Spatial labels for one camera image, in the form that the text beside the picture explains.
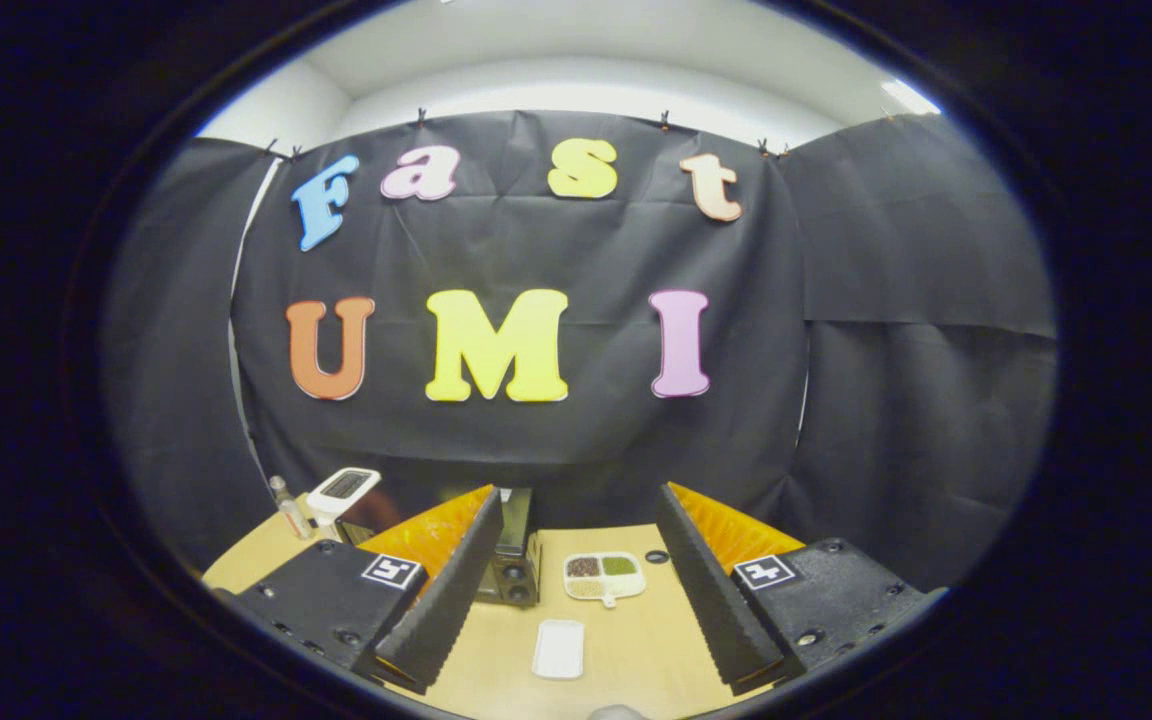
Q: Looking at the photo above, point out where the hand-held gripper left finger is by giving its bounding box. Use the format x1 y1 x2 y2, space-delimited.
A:
216 485 504 694

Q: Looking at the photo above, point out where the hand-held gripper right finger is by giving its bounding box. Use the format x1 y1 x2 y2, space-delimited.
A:
656 483 947 696

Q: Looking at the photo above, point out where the black toaster oven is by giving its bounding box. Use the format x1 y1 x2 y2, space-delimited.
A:
336 487 542 609

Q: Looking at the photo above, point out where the divided white grain dish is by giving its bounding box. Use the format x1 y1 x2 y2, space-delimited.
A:
563 552 647 609

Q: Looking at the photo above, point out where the white rectangular plate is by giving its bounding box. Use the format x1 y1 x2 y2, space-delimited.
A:
532 620 586 681

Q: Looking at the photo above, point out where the white kitchen scale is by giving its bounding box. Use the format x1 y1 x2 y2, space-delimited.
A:
306 467 382 526

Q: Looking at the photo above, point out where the clear glass bottle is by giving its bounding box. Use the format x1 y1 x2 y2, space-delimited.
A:
269 476 312 541

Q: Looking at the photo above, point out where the small ceiling light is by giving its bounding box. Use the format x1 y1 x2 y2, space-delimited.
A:
881 78 942 116

